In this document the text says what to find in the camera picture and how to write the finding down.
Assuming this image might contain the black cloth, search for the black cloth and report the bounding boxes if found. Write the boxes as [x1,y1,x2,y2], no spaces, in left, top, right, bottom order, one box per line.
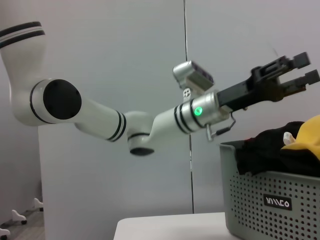
[236,121,320,179]

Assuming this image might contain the dark vertical partition strip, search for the dark vertical partition strip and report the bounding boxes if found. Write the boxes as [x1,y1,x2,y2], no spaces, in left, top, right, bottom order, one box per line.
[183,0,196,215]

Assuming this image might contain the grey perforated storage box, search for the grey perforated storage box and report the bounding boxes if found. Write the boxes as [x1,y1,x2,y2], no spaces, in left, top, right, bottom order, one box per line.
[219,140,320,240]

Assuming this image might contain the white caster foot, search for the white caster foot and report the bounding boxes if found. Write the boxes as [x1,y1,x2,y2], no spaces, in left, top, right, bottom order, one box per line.
[11,209,28,225]
[33,197,45,212]
[0,221,11,239]

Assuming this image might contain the yellow towel with black hem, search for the yellow towel with black hem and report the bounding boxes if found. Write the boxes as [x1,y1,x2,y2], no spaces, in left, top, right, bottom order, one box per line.
[281,115,320,162]

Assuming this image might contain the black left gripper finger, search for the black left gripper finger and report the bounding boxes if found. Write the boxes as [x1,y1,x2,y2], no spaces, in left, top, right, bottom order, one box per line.
[272,69,320,102]
[261,51,311,76]

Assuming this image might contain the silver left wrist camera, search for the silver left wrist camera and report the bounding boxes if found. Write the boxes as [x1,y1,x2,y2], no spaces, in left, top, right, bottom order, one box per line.
[172,60,215,102]

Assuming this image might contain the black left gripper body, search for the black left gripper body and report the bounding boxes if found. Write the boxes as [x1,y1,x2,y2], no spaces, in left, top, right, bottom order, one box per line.
[216,64,281,112]

